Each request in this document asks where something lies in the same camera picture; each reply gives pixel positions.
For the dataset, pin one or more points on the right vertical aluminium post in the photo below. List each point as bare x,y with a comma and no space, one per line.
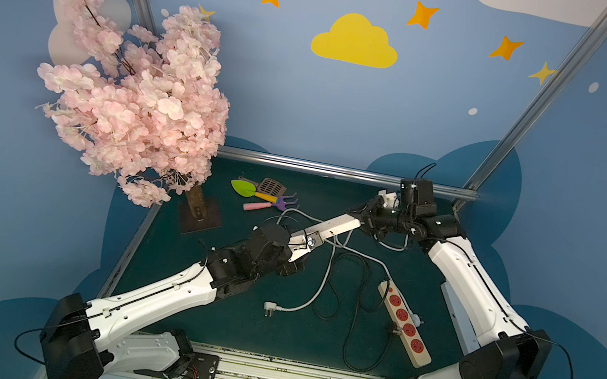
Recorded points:
583,50

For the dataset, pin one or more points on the beige red socket power strip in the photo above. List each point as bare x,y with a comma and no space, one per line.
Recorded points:
406,324

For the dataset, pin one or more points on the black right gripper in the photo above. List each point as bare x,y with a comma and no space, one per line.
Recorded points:
375,215

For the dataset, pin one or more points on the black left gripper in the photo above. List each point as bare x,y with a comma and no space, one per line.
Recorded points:
288,266

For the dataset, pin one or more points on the green yellow toy trowel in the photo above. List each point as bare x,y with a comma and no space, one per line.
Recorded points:
247,189

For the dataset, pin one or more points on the brown slotted toy scoop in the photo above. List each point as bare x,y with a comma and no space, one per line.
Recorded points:
267,186

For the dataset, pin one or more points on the horizontal aluminium frame rail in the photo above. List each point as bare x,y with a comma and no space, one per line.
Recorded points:
307,167

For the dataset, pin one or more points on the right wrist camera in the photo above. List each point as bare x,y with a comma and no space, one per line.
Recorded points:
417,198

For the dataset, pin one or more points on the white power strip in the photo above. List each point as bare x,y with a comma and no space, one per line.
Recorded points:
325,230

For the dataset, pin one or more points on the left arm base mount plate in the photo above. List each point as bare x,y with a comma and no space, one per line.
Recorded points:
187,367

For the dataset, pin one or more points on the dark metal tree base plate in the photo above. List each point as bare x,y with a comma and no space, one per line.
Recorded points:
190,224

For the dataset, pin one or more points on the brown artificial tree trunk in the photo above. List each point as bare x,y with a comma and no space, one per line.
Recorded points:
196,203

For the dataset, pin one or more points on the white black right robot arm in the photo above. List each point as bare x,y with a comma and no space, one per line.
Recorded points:
508,348

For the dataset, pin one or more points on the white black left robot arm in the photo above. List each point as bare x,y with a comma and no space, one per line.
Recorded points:
78,338

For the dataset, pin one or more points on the purple pink toy rake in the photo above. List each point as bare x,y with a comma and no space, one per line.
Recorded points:
280,203

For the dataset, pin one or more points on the pink blossom artificial tree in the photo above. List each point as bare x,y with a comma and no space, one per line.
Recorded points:
146,108

